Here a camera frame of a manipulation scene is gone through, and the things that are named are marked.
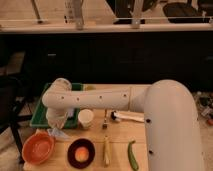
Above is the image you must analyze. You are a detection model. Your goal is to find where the dark plate with orange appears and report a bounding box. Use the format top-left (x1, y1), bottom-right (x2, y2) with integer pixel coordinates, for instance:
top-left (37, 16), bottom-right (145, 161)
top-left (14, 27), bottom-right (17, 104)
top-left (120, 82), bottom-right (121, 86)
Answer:
top-left (67, 138), bottom-right (95, 169)

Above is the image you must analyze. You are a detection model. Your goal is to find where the yellow green cup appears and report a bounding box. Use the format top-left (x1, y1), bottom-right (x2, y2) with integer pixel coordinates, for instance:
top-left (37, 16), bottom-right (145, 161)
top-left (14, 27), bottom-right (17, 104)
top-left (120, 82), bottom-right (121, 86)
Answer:
top-left (84, 85), bottom-right (96, 91)

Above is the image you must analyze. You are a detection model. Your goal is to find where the red bowl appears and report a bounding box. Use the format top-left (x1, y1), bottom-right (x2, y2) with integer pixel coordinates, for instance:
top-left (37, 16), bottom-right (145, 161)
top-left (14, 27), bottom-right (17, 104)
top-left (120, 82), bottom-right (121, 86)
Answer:
top-left (22, 132), bottom-right (55, 165)

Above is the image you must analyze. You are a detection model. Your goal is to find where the white cup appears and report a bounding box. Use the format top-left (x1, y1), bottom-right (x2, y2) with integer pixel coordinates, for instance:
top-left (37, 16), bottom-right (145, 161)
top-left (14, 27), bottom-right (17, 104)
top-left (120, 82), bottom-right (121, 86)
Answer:
top-left (78, 109), bottom-right (94, 129)

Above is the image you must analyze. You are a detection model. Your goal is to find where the green plastic tray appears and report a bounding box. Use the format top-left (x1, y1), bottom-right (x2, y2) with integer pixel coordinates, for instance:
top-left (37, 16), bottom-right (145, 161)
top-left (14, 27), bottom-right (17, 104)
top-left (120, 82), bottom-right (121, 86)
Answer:
top-left (30, 83), bottom-right (83, 129)

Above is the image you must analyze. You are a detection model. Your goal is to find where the grey towel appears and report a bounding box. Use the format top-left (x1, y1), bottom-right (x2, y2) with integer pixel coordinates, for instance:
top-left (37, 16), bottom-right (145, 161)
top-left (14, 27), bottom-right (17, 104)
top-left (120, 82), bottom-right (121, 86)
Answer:
top-left (47, 128), bottom-right (69, 139)

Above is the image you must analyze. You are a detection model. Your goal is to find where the black chair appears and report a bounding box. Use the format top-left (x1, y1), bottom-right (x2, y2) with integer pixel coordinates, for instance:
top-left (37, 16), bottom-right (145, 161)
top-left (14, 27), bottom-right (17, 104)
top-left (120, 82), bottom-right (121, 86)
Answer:
top-left (0, 76), bottom-right (32, 164)

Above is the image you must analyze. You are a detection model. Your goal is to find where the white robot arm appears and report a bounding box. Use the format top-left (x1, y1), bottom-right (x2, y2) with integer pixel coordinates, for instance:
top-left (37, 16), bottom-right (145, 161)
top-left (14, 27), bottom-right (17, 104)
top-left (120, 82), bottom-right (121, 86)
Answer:
top-left (42, 78), bottom-right (205, 171)

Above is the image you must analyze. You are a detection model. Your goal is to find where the green pea pod toy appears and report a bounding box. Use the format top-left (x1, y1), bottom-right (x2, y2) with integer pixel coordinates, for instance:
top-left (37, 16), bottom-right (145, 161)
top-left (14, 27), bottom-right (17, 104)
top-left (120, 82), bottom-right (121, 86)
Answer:
top-left (127, 141), bottom-right (139, 171)

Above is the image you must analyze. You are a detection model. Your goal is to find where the metal fork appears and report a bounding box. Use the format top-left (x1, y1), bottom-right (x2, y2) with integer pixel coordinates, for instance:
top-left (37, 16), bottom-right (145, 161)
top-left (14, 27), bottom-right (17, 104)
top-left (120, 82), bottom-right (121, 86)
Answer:
top-left (102, 109), bottom-right (108, 129)

